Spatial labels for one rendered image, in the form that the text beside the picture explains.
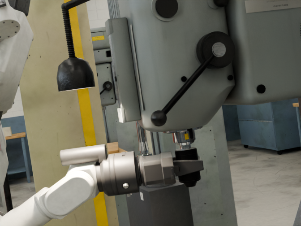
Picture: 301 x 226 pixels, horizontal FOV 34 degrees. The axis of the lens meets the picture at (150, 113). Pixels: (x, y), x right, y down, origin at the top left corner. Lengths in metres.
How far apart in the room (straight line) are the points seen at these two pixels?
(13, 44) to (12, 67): 0.06
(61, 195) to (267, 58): 0.49
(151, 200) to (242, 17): 0.59
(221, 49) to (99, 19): 9.34
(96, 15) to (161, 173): 9.30
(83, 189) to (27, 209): 0.14
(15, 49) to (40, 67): 1.45
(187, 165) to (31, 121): 1.78
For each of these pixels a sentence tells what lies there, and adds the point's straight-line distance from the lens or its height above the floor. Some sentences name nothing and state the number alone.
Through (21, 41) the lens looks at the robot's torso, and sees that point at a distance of 1.31.
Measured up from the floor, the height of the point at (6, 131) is 0.98.
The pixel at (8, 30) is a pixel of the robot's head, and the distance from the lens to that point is 1.19.
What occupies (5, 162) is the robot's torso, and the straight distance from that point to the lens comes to 1.56.
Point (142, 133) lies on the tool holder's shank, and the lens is 1.48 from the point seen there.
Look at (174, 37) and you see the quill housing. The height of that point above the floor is 1.49.
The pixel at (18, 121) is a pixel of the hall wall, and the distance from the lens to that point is 9.99.
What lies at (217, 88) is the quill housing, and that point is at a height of 1.38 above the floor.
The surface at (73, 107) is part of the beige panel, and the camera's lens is 2.73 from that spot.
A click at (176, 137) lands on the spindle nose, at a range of 1.03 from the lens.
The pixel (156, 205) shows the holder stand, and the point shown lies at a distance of 1.36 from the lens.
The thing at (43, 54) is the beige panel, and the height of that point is 1.66.
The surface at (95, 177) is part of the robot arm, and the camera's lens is 1.04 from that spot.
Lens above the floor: 1.40
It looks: 3 degrees down
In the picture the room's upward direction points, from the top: 8 degrees counter-clockwise
